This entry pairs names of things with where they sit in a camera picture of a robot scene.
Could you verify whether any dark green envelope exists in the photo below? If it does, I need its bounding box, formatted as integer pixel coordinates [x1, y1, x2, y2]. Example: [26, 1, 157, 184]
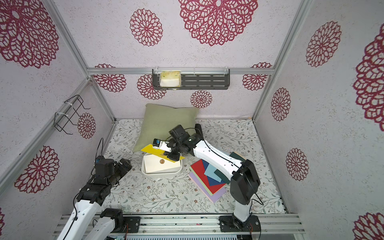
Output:
[214, 152, 246, 185]

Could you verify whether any cream white envelope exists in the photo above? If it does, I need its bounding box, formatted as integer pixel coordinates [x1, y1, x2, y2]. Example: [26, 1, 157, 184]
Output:
[143, 154, 182, 174]

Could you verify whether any yellow envelope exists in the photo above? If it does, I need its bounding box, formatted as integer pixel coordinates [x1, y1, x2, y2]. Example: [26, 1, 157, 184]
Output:
[141, 145, 176, 164]

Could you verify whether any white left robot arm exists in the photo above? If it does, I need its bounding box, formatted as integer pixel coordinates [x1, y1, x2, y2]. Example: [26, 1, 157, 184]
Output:
[58, 156, 132, 240]

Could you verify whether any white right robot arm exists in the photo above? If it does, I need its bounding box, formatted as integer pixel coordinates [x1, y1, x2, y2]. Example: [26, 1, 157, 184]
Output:
[153, 133, 261, 225]

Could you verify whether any white plastic storage box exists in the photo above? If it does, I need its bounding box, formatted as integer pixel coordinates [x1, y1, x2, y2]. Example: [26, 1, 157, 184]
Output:
[142, 154, 182, 177]

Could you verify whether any small black cylinder object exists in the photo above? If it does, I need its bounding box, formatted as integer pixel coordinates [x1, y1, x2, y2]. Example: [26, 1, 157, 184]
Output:
[195, 124, 204, 138]

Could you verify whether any red envelope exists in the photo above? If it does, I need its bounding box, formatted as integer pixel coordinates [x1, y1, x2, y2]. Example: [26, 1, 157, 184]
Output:
[190, 160, 226, 193]

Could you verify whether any green square pillow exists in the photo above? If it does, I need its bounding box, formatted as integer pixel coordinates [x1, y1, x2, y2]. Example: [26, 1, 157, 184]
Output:
[133, 104, 199, 152]

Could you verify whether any light blue envelope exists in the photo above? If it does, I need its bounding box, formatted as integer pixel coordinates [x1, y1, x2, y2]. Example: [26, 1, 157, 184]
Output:
[205, 164, 222, 182]

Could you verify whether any dark blue envelope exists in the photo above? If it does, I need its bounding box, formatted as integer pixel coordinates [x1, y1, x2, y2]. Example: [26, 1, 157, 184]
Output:
[202, 160, 224, 186]

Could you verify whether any light green envelope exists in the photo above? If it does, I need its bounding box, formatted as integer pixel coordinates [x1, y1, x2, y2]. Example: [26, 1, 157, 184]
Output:
[189, 169, 227, 198]

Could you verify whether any yellow white sponge block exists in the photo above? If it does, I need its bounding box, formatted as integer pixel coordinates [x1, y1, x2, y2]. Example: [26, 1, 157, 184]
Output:
[160, 71, 182, 88]

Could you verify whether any lilac envelope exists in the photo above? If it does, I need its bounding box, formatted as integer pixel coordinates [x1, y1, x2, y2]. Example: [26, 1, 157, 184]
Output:
[189, 173, 227, 203]

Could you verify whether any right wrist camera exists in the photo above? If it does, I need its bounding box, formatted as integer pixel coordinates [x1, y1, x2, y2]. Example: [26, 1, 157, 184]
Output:
[169, 125, 188, 142]

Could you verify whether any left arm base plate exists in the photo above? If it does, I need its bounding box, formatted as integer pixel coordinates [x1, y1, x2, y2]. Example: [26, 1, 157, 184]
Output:
[120, 217, 141, 234]

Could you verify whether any black wall shelf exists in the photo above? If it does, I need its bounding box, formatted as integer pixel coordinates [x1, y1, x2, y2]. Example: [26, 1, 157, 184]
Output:
[152, 68, 231, 90]

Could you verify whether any aluminium front rail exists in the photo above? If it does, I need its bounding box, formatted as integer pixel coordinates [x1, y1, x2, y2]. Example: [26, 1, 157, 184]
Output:
[116, 214, 305, 236]

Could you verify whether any black wire wall rack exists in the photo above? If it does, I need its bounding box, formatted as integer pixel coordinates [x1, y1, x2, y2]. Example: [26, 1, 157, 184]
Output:
[53, 94, 91, 135]

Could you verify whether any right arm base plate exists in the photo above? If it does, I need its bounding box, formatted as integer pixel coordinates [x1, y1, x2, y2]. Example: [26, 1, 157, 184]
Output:
[219, 215, 261, 233]

